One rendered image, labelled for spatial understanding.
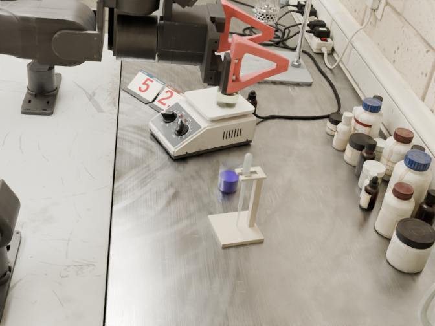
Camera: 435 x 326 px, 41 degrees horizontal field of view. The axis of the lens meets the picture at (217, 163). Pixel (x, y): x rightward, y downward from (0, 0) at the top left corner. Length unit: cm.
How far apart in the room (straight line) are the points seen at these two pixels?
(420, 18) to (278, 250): 69
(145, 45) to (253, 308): 45
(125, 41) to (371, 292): 58
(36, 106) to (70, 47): 70
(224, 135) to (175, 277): 40
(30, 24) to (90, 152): 58
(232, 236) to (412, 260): 31
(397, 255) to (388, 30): 73
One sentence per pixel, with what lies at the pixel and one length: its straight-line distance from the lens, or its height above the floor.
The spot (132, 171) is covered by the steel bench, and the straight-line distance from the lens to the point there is 119.
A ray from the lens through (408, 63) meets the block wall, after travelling 150.
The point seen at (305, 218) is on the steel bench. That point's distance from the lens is 113.
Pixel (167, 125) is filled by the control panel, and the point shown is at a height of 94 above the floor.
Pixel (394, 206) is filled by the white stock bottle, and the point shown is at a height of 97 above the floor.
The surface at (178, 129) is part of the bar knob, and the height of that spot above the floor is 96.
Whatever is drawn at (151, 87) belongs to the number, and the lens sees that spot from 145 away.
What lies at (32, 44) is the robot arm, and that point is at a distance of 71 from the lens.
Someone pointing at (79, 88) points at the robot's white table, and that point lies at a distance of 149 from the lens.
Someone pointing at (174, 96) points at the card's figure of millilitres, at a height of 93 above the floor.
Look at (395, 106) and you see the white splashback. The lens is 143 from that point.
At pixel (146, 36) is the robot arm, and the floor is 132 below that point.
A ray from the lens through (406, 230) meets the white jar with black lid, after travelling 106.
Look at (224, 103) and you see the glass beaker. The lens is 124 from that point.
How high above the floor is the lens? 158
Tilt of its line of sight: 34 degrees down
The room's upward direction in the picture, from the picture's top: 8 degrees clockwise
